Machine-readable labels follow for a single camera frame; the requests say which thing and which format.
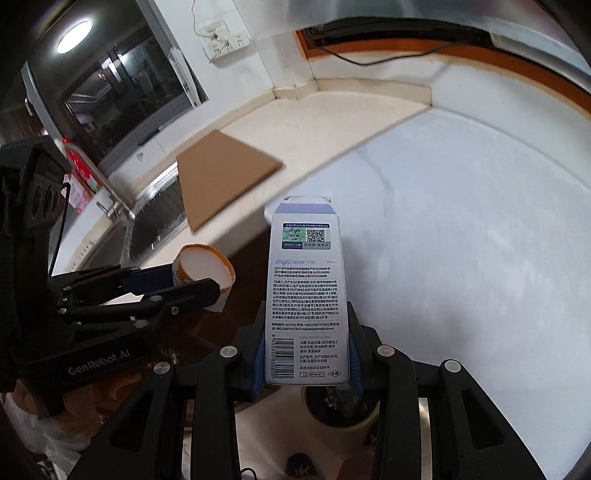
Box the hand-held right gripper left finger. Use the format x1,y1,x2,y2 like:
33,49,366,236
67,318,266,480

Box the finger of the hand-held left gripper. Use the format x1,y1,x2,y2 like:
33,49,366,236
58,278,223,334
48,266,174,305

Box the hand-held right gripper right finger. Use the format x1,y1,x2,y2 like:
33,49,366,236
348,302,546,480

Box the white paper cup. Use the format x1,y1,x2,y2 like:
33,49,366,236
171,244,236,315

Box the round dark trash bin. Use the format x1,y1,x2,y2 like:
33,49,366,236
302,385,382,430

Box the white and blue carton box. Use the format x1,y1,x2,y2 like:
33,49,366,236
264,195,352,386

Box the stainless steel sink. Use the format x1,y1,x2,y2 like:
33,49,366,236
69,166,192,278

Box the blue patterned shoe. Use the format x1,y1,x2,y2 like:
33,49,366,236
285,453,319,478

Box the metal faucet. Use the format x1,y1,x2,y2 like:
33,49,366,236
65,141,137,222

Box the red and pink packet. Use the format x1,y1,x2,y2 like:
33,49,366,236
62,136,105,213

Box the white shopping bag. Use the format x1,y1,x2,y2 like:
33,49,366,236
4,383,100,480

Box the brown cardboard sheet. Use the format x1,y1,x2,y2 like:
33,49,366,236
175,129,283,232

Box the dark glass window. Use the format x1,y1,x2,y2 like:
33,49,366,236
18,0,208,167

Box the white power strip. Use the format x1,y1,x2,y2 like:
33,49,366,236
203,19,251,63

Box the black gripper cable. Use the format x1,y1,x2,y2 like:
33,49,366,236
46,182,72,278

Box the white power cable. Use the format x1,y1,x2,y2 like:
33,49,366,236
190,0,218,40

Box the black power cable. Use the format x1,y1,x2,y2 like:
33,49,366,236
307,28,490,65

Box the brown wooden window frame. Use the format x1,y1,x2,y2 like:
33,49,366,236
295,28,591,116

